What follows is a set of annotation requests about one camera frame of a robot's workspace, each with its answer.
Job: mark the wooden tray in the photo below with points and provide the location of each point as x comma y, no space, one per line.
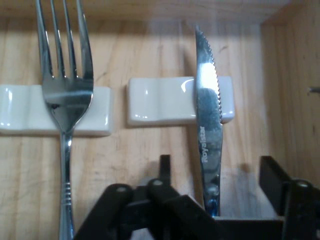
150,50

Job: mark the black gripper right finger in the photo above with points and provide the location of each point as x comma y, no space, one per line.
300,212

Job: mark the white ceramic cutlery rest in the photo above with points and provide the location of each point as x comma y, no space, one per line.
15,110
160,100

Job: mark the serrated steel table knife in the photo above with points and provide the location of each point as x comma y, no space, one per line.
208,112

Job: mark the steel fork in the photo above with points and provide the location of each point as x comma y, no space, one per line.
67,100

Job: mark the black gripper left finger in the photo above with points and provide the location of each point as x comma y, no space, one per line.
175,212

